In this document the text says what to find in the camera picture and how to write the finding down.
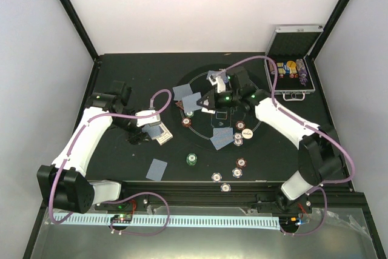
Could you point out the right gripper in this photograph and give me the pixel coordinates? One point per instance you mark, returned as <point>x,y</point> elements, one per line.
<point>213,104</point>

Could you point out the purple chips row in case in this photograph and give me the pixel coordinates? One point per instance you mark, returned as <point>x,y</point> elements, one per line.
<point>302,72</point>

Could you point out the blue chip on rail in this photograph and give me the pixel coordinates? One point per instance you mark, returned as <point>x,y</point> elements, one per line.
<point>225,187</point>

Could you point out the green poker chip stack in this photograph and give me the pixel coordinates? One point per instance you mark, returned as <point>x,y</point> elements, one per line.
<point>191,159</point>

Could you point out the white slotted cable duct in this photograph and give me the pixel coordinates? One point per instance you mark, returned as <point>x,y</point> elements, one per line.
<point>190,221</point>

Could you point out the brown chips row in case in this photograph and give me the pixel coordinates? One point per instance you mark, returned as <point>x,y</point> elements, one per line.
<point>272,67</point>

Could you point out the red triangular marker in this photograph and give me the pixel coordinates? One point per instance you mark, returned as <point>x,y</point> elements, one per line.
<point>179,105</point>

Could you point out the aluminium poker case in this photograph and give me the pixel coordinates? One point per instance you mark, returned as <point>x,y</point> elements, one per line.
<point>288,48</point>

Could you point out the round black poker mat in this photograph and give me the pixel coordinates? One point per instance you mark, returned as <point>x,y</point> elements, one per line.
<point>203,124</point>

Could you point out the yellow button in case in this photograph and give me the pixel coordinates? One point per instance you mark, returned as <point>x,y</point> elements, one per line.
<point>291,65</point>

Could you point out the white dealer button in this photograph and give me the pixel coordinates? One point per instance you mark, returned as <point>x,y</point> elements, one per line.
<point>247,133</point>

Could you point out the blue chip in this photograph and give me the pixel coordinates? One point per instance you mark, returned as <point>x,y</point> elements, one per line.
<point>237,172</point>
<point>225,187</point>
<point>216,177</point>

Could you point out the face-down burn card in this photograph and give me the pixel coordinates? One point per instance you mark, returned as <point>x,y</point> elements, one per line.
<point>190,102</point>

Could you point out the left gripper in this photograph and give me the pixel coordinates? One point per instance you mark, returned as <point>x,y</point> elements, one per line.
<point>136,137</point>

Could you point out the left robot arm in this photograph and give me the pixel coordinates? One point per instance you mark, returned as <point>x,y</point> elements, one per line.
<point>63,184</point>

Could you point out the blue chips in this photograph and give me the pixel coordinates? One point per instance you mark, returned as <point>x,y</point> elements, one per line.
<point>238,139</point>

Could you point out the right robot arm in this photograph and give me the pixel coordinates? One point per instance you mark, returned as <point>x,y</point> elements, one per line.
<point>318,155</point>

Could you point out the blue playing card deck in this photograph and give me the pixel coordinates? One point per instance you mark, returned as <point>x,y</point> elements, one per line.
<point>153,131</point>

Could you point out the brown poker chip stack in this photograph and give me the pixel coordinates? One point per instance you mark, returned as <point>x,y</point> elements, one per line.
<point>241,163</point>

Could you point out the white playing card box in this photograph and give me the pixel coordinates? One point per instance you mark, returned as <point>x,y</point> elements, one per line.
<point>164,137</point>

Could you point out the cards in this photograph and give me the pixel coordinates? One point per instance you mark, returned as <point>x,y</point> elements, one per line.
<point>226,132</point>

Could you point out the green poker chips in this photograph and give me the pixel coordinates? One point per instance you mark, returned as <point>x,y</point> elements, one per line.
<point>189,113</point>

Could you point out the stray card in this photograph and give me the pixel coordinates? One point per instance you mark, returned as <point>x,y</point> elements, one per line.
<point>156,170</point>

